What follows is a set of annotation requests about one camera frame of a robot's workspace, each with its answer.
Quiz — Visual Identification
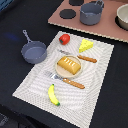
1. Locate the round wooden plate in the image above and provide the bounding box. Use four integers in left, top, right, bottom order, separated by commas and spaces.
55, 55, 82, 78

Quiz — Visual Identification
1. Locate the wooden handled toy fork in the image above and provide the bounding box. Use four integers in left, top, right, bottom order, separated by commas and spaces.
44, 71, 85, 89

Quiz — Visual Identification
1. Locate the red toy tomato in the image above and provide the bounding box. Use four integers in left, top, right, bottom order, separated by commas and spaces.
59, 34, 70, 45

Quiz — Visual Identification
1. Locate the white woven placemat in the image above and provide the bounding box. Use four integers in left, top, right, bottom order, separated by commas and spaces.
13, 31, 114, 128

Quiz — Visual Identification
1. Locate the pink toy stove top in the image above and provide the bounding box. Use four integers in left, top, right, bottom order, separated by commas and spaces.
48, 0, 128, 42

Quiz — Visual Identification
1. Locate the orange toy bread loaf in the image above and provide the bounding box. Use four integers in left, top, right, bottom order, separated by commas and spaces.
57, 56, 81, 75

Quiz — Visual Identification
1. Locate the yellow toy banana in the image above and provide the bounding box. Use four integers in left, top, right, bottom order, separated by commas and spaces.
48, 84, 60, 106

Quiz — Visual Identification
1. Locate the cream bowl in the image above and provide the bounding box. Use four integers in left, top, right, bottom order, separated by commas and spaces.
117, 4, 128, 30

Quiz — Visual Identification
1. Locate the small grey frying pan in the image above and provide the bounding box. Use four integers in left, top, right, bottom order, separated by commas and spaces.
21, 30, 47, 64

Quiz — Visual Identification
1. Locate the wooden handled toy knife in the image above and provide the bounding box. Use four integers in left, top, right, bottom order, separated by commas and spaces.
57, 49, 97, 63

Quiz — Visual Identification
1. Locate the grey toy cooking pot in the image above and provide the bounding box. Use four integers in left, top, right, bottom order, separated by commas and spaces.
80, 0, 104, 25

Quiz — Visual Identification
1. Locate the yellow toy cheese wedge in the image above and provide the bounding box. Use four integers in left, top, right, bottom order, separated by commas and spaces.
79, 39, 93, 52

